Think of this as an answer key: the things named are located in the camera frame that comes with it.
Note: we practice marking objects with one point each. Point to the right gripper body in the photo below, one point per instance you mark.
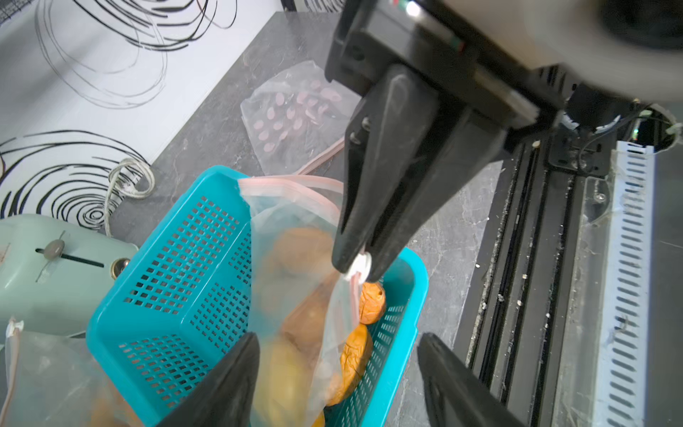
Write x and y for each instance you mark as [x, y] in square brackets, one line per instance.
[449, 53]

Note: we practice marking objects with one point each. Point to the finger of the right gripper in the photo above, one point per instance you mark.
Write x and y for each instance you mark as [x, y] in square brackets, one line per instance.
[381, 141]
[457, 146]

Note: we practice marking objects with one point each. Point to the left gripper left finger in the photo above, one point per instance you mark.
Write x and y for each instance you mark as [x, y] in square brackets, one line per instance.
[225, 396]

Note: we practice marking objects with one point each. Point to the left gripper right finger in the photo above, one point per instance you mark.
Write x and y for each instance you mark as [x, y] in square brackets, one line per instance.
[453, 395]

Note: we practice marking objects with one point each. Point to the greenish potato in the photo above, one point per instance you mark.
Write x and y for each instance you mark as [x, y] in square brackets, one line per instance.
[285, 377]

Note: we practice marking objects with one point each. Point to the potato edge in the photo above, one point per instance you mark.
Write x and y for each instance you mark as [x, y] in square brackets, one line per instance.
[304, 327]

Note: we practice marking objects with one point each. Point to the clear zipper bag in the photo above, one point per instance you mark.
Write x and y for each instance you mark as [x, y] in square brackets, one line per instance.
[55, 381]

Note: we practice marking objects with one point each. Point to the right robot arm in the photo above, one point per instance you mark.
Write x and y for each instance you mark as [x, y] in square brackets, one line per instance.
[606, 59]

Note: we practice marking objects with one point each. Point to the teal plastic basket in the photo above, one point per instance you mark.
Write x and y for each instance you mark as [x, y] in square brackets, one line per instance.
[184, 299]

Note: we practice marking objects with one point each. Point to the reddish potato lower right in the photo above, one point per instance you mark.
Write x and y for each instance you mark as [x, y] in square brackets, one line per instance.
[356, 353]

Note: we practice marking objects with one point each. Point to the mint green toaster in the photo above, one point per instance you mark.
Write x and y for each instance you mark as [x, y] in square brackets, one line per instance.
[54, 274]

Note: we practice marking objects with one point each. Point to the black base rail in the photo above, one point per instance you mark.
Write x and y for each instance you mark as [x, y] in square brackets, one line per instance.
[531, 323]

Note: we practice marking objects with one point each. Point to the white slotted cable duct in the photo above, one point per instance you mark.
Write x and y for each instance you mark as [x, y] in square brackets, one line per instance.
[619, 397]

